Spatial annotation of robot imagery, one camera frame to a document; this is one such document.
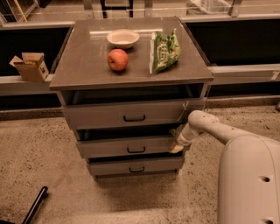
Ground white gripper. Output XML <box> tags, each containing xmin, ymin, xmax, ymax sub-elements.
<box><xmin>169</xmin><ymin>125</ymin><xmax>195</xmax><ymax>153</ymax></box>

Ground grey drawer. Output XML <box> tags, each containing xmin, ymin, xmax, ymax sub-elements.
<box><xmin>62</xmin><ymin>98</ymin><xmax>206</xmax><ymax>130</ymax></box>
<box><xmin>75</xmin><ymin>134</ymin><xmax>192</xmax><ymax>159</ymax></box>
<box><xmin>87</xmin><ymin>157</ymin><xmax>184</xmax><ymax>176</ymax></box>

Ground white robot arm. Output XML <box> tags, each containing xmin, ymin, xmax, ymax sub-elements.
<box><xmin>170</xmin><ymin>110</ymin><xmax>280</xmax><ymax>224</ymax></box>

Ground grey bottom drawer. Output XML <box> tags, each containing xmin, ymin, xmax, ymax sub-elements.
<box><xmin>87</xmin><ymin>157</ymin><xmax>184</xmax><ymax>176</ymax></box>

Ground grey top drawer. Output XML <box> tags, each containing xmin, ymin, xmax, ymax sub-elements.
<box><xmin>62</xmin><ymin>98</ymin><xmax>206</xmax><ymax>130</ymax></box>

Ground grey drawer cabinet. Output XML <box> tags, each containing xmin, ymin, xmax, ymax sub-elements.
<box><xmin>50</xmin><ymin>17</ymin><xmax>213</xmax><ymax>179</ymax></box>

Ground open cardboard box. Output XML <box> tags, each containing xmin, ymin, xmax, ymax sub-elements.
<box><xmin>10</xmin><ymin>52</ymin><xmax>49</xmax><ymax>82</ymax></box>

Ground green chip bag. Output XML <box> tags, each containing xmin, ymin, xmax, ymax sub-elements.
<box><xmin>150</xmin><ymin>29</ymin><xmax>181</xmax><ymax>74</ymax></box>

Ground red apple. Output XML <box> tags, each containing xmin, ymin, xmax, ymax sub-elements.
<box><xmin>107</xmin><ymin>49</ymin><xmax>129</xmax><ymax>71</ymax></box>

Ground white bowl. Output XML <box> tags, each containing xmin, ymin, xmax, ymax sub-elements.
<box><xmin>107</xmin><ymin>29</ymin><xmax>140</xmax><ymax>49</ymax></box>

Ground clear plastic bin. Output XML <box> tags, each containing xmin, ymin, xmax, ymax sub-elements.
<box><xmin>186</xmin><ymin>0</ymin><xmax>231</xmax><ymax>16</ymax></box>

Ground black pole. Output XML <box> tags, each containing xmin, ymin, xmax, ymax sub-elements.
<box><xmin>22</xmin><ymin>186</ymin><xmax>48</xmax><ymax>224</ymax></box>

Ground yellow stick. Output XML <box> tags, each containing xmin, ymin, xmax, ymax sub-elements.
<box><xmin>13</xmin><ymin>0</ymin><xmax>27</xmax><ymax>22</ymax></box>

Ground white string on drawer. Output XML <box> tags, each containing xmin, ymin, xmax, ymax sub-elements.
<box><xmin>177</xmin><ymin>101</ymin><xmax>191</xmax><ymax>123</ymax></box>

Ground black chair frame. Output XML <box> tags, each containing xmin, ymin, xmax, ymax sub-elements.
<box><xmin>100</xmin><ymin>0</ymin><xmax>134</xmax><ymax>18</ymax></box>

